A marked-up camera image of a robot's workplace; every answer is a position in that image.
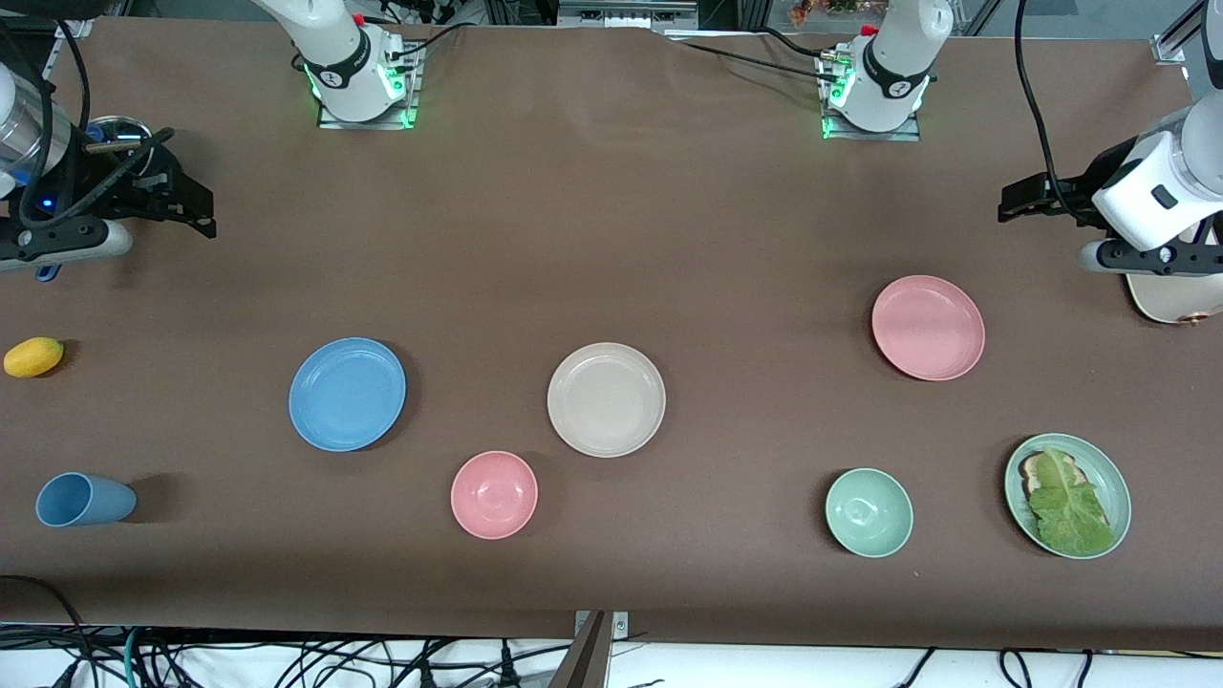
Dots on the grey power strip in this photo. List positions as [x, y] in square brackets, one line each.
[626, 13]

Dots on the green plate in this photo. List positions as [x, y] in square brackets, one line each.
[1111, 478]

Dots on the yellow lemon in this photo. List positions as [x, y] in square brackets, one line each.
[32, 357]

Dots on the pink bowl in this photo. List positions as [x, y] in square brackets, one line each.
[494, 495]

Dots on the aluminium frame rail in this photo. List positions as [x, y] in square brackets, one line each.
[72, 29]

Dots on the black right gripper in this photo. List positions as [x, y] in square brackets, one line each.
[113, 184]

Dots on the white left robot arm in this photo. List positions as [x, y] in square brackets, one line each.
[898, 53]

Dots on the beige plate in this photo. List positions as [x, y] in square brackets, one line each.
[606, 399]

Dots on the aluminium frame bracket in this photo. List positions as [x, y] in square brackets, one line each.
[1170, 43]

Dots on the pink plate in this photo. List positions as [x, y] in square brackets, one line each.
[928, 328]

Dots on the metal table edge bracket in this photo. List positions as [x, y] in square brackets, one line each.
[621, 626]

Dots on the blue plate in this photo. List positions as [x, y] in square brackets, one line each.
[347, 394]

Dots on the blue cup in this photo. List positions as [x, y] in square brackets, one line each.
[81, 500]

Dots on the toast slice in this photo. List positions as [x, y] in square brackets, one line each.
[1031, 468]

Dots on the cream rounded tray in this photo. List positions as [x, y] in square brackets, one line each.
[1175, 298]

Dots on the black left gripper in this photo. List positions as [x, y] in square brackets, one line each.
[1068, 200]

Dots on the green lettuce leaf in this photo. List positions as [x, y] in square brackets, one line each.
[1070, 511]

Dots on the dark metal bar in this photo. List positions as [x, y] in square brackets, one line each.
[583, 664]

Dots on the glass pot lid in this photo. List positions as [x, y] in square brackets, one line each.
[117, 128]

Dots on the green bowl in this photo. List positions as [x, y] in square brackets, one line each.
[868, 512]

